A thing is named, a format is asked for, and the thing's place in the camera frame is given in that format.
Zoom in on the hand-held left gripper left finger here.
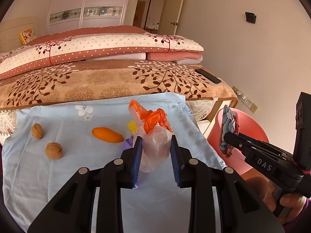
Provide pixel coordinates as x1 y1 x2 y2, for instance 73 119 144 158
28 136 144 233

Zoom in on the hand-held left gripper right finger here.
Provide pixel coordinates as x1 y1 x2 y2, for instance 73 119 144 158
170 135 285 233

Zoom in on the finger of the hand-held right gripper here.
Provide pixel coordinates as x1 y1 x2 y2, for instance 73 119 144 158
239 133 289 157
224 131 255 154

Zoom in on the printed paper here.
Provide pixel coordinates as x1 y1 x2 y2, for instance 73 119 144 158
218 105 240 158

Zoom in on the pink plastic bin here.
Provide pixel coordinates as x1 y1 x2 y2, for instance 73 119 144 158
206 108 270 176

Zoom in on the orange plastic bag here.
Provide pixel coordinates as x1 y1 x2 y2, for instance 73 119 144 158
128 99 174 173

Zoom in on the person's right hand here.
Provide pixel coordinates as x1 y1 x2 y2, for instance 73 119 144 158
262 178 309 226

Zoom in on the orange oblong fruit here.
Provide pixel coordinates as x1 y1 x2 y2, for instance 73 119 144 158
92 127 124 143

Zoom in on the white quilted mattress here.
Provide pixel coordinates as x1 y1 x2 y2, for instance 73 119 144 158
0 97 219 136

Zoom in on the light blue floral cloth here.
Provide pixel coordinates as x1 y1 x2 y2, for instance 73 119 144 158
1 92 226 233

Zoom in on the black smartphone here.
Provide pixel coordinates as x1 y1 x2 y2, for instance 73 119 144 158
195 68 222 85

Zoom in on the round brown walnut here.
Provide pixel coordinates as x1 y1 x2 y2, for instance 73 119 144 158
31 124 44 139
45 142 64 160

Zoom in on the brown leaf-print blanket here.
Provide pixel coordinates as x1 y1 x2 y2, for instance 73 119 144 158
0 61 237 110

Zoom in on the pink folded blanket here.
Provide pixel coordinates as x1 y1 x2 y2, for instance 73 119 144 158
146 52 203 65

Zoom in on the folded dotted tree-print quilt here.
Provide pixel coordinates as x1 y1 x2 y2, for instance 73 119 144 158
0 25 204 80

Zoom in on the cream open door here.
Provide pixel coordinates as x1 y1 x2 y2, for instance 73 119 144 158
159 0 187 36

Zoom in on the white sliding-door wardrobe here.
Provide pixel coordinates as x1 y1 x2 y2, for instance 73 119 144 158
46 0 133 36

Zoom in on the yellow flower pillow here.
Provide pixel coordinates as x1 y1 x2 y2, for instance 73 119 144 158
19 29 38 44

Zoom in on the cream headboard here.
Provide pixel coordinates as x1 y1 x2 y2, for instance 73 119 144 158
0 17 39 56

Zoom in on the beige wall socket strip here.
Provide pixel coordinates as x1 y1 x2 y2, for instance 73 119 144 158
232 86 258 113

